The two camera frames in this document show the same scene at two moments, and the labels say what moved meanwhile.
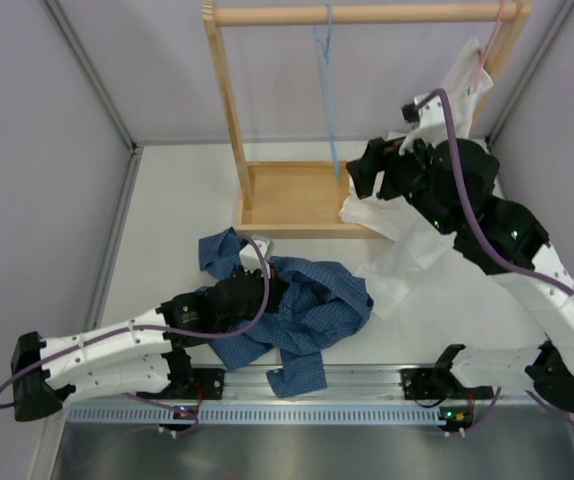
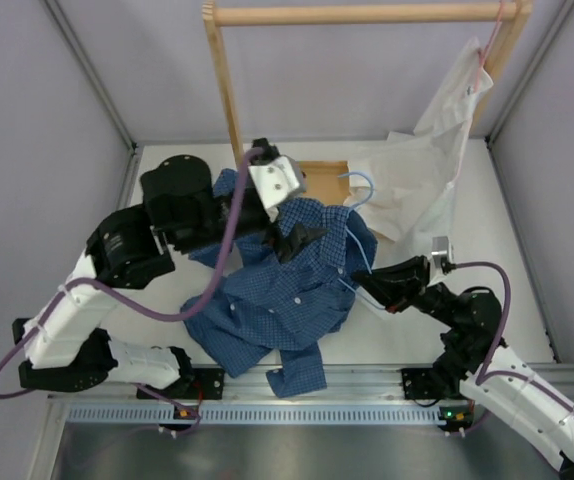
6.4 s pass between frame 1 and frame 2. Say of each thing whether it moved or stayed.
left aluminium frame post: stayed
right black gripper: moved
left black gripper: moved
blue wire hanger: moved
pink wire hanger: stayed
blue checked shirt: moved
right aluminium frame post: stayed
